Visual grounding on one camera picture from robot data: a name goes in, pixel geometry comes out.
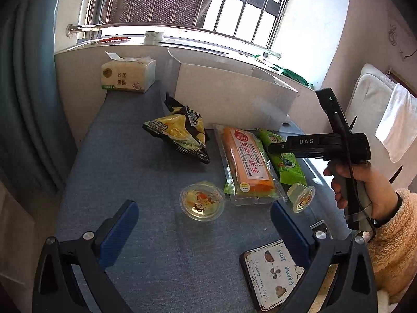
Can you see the steel window railing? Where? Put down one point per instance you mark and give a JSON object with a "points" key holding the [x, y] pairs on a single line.
{"points": [[173, 32]]}

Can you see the green plastic bag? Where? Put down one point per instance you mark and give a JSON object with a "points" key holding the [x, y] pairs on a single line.
{"points": [[284, 72]]}

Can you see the green seaweed snack bag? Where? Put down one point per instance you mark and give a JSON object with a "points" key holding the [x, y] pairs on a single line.
{"points": [[285, 164]]}

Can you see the orange flatbread cracker pack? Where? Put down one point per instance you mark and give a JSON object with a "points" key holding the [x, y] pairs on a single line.
{"points": [[250, 176]]}

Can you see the wide clear jelly cup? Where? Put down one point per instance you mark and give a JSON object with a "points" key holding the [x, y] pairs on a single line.
{"points": [[202, 201]]}

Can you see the fluffy cream sleeve forearm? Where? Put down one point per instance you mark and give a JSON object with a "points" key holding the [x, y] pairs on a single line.
{"points": [[393, 253]]}

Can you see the small clear jelly cup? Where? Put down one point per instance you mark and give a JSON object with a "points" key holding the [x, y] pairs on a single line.
{"points": [[300, 196]]}

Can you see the white cardboard box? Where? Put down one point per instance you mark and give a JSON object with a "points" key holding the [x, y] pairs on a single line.
{"points": [[227, 91]]}

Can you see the white tape roll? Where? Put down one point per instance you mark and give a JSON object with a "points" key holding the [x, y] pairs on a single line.
{"points": [[153, 37]]}

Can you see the right hand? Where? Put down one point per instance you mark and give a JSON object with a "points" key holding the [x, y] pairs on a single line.
{"points": [[383, 197]]}

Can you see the white towel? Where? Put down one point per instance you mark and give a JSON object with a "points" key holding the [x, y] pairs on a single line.
{"points": [[397, 128]]}

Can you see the tissue paper pack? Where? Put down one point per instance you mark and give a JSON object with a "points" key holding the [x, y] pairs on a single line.
{"points": [[128, 73]]}

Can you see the black yellow chip bag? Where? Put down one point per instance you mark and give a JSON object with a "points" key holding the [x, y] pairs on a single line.
{"points": [[182, 129]]}

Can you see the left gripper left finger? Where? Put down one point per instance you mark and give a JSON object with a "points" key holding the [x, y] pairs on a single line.
{"points": [[55, 286]]}

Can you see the illustrated white tin tray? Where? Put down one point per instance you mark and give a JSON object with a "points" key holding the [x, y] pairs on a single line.
{"points": [[271, 274]]}

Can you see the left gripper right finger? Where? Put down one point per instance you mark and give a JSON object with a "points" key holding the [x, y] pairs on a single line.
{"points": [[353, 288]]}

